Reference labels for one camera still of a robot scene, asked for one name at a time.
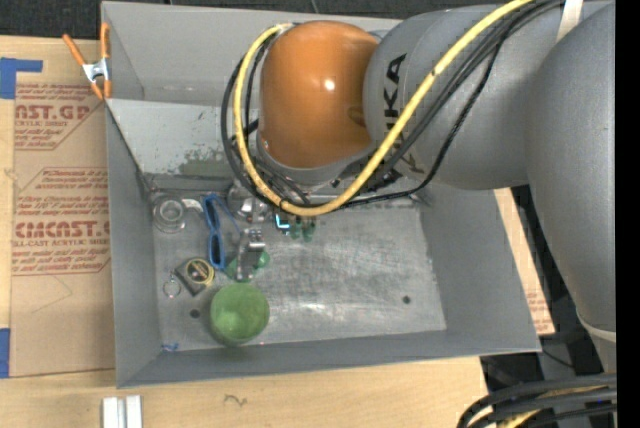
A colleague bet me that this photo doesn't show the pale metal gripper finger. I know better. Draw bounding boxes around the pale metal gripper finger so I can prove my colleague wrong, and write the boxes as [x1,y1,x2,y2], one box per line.
[249,229,268,269]
[236,229,253,283]

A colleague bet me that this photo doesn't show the small green toy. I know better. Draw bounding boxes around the small green toy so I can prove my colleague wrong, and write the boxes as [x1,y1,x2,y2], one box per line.
[226,248,272,281]

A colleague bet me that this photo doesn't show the blue sunglasses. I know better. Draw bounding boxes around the blue sunglasses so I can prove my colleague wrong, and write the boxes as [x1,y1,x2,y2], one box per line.
[201,193,242,270]

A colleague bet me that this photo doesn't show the black and yellow tape measure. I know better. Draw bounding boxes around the black and yellow tape measure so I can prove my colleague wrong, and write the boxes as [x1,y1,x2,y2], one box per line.
[162,257,217,299]

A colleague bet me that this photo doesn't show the green cup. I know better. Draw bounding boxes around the green cup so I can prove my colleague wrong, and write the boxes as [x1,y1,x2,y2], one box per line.
[208,282,272,348]

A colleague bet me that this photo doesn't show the clear glass cup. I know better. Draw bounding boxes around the clear glass cup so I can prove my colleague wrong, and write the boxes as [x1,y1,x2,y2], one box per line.
[151,195,189,235]

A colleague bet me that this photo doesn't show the grey metal bin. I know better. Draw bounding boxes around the grey metal bin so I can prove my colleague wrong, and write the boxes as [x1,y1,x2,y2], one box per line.
[99,0,544,390]

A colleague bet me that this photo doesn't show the brown cardboard board red print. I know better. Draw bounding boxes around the brown cardboard board red print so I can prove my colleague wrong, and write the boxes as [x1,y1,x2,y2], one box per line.
[0,34,557,379]

